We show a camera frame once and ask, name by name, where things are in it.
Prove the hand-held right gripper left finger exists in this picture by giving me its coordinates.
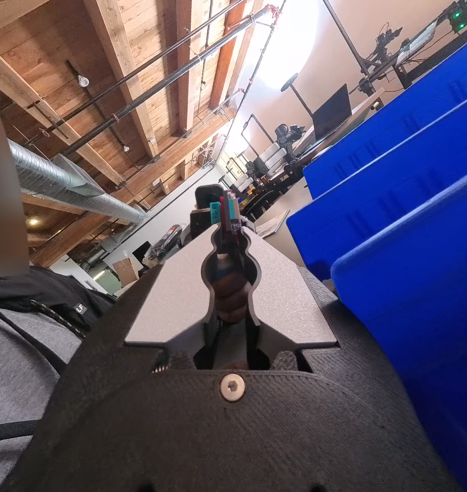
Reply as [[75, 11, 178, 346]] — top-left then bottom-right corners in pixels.
[[124, 225, 221, 350]]

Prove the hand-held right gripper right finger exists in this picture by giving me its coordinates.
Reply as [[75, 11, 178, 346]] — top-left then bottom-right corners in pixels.
[[238, 227, 338, 351]]

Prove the red and teal brick assembly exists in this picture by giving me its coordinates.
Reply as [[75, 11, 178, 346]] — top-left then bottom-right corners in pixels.
[[209, 189, 242, 236]]

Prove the person's left hand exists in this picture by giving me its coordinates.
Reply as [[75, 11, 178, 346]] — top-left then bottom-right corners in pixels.
[[214, 274, 254, 324]]

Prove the brown cardboard box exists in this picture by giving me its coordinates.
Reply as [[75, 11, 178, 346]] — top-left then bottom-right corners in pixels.
[[112, 258, 141, 288]]

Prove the instruction booklet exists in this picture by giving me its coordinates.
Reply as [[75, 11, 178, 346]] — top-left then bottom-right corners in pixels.
[[255, 209, 291, 239]]

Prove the blue plastic bin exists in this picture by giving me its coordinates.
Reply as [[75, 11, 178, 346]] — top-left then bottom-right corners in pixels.
[[330, 165, 467, 492], [286, 92, 467, 282], [303, 33, 467, 199]]

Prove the person's black jacket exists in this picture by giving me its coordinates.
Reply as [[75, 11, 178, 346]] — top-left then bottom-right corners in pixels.
[[0, 265, 117, 335]]

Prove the black ceiling pipe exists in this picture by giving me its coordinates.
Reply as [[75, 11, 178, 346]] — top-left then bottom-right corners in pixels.
[[60, 6, 276, 156]]

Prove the person's grey sweatshirt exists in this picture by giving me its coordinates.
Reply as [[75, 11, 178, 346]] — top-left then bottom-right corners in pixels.
[[0, 304, 84, 492]]

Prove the black floor lamp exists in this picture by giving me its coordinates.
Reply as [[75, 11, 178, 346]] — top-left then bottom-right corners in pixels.
[[280, 73, 315, 125]]

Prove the black laptop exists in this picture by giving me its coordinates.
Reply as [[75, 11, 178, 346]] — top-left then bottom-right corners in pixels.
[[311, 83, 353, 142]]

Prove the robot station table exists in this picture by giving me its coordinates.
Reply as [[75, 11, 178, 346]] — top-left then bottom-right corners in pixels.
[[358, 0, 467, 91]]

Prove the black speckled drawstring cord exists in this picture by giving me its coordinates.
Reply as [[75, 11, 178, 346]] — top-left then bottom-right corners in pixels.
[[28, 299, 92, 339]]

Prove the silver air duct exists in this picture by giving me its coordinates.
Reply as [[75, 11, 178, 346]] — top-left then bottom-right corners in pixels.
[[7, 138, 149, 225]]

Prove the black lanyard strap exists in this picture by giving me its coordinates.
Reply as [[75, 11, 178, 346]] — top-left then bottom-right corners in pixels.
[[0, 418, 40, 443]]

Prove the black metal frame rig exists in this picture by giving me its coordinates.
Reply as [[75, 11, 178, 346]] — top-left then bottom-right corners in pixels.
[[322, 0, 372, 77]]

